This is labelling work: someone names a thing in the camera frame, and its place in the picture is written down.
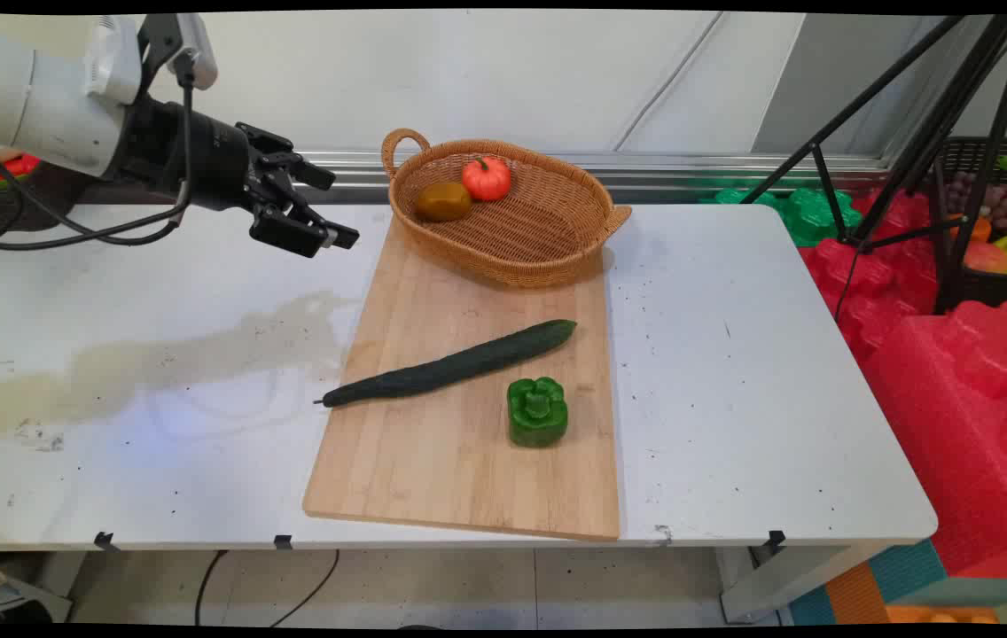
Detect long dark green cucumber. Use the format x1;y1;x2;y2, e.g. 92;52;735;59
313;319;578;409

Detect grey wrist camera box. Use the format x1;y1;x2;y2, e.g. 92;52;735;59
138;13;219;90

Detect orange toy fruit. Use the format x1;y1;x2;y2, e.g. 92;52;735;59
947;213;993;245

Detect black floor cable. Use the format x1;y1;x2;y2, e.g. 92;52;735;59
194;549;230;626
269;549;341;628

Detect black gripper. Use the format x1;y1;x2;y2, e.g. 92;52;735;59
116;96;361;260

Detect black woven basket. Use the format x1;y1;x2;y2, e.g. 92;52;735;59
0;159;90;234

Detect pink toy peach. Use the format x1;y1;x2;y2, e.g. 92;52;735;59
964;241;1007;275

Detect brown toy potato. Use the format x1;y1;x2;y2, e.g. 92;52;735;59
416;182;474;223

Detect green foam block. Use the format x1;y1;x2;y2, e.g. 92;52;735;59
700;184;864;248

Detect wooden cutting board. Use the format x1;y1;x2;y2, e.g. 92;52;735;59
302;213;621;542

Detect purple toy grapes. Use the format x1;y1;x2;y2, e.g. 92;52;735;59
947;170;1007;234

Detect woven wicker basket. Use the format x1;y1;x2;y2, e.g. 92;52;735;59
381;128;633;289

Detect black tripod stand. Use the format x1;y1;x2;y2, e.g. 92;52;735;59
738;13;1007;313

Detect red toy pepper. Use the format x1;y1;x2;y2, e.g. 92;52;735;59
0;152;43;186

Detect black plastic fruit crate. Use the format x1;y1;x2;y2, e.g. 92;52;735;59
933;137;1007;313

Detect black camera cable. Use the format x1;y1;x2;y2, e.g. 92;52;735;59
0;53;196;260

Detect green bell pepper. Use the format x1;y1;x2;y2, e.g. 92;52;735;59
506;377;569;448

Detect large red foam block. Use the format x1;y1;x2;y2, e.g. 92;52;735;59
861;300;1007;579

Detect white table leg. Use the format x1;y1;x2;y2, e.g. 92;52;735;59
716;542;887;625

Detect metal wall rail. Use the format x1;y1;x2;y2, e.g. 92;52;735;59
295;149;896;192

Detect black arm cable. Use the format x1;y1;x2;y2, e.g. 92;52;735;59
0;133;181;240

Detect red toy tomato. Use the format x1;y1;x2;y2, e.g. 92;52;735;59
461;156;513;203

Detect teal and orange foam mat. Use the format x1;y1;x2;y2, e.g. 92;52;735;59
787;539;1007;626

